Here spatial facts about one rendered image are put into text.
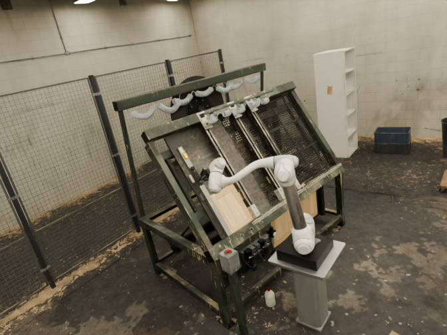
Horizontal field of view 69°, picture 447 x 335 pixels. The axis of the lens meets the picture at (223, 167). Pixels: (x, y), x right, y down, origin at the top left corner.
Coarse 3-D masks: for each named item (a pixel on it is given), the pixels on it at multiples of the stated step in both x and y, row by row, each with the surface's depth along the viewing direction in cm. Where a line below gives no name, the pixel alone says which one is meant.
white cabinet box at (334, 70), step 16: (352, 48) 610; (320, 64) 614; (336, 64) 597; (352, 64) 635; (320, 80) 626; (336, 80) 608; (352, 80) 646; (320, 96) 638; (336, 96) 619; (352, 96) 658; (320, 112) 650; (336, 112) 631; (352, 112) 651; (320, 128) 663; (336, 128) 643; (352, 128) 683; (336, 144) 656; (352, 144) 696
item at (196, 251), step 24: (312, 168) 437; (336, 192) 426; (336, 216) 430; (168, 240) 342; (192, 240) 353; (216, 240) 316; (216, 264) 287; (192, 288) 348; (216, 288) 299; (216, 312) 319
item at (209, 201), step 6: (180, 156) 310; (186, 162) 307; (192, 174) 305; (198, 186) 305; (204, 186) 306; (204, 192) 304; (210, 198) 304; (210, 204) 302; (216, 210) 303; (216, 216) 301; (222, 222) 301; (222, 228) 301; (228, 228) 302; (228, 234) 299
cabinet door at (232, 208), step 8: (232, 184) 325; (224, 192) 317; (232, 192) 321; (216, 200) 309; (224, 200) 314; (232, 200) 318; (240, 200) 322; (224, 208) 310; (232, 208) 315; (240, 208) 319; (224, 216) 307; (232, 216) 311; (240, 216) 315; (248, 216) 319; (232, 224) 308; (240, 224) 312; (232, 232) 304
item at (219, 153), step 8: (200, 112) 328; (200, 120) 324; (200, 128) 332; (208, 128) 326; (208, 136) 327; (216, 144) 329; (216, 152) 327; (224, 168) 327; (232, 168) 325; (240, 184) 324; (240, 192) 322; (248, 200) 320; (248, 208) 322; (256, 208) 321; (256, 216) 317
